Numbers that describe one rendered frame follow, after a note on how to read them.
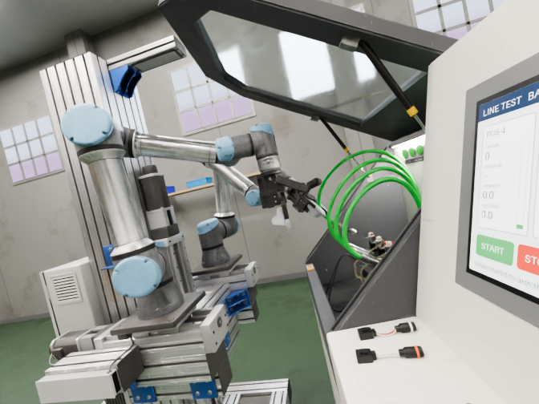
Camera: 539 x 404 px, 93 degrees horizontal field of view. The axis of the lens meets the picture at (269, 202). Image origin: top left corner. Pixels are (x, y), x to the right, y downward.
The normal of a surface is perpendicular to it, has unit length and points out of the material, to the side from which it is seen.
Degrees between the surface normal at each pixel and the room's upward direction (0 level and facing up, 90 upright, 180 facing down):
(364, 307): 90
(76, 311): 90
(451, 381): 0
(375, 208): 90
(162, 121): 90
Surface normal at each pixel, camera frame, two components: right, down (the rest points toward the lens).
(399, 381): -0.22, -0.97
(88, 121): 0.22, -0.14
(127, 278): 0.29, 0.11
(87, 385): -0.18, 0.08
